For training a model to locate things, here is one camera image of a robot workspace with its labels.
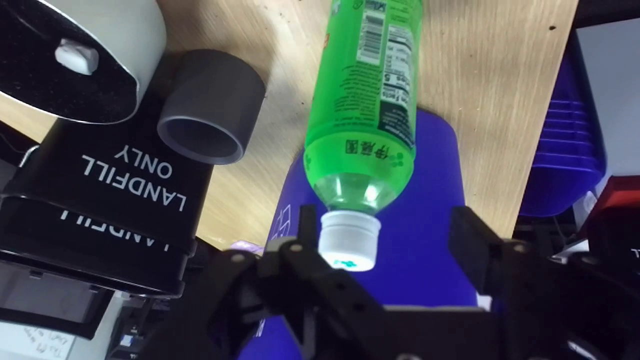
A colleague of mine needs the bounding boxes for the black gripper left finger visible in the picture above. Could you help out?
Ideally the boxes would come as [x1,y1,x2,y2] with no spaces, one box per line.
[138,204,388,360]

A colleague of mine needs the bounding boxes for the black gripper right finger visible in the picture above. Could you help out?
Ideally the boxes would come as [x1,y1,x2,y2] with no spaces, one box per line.
[447,205,640,360]

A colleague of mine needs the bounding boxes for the green tea bottle white cap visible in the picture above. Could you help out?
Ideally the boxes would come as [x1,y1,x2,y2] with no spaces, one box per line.
[301,0,425,273]

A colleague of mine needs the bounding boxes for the blue paper recycling bin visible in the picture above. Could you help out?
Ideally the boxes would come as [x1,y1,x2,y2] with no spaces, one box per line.
[238,107,484,360]

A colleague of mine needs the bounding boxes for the grey pipe coupler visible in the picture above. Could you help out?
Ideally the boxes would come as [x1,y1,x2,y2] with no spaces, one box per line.
[155,48,267,165]

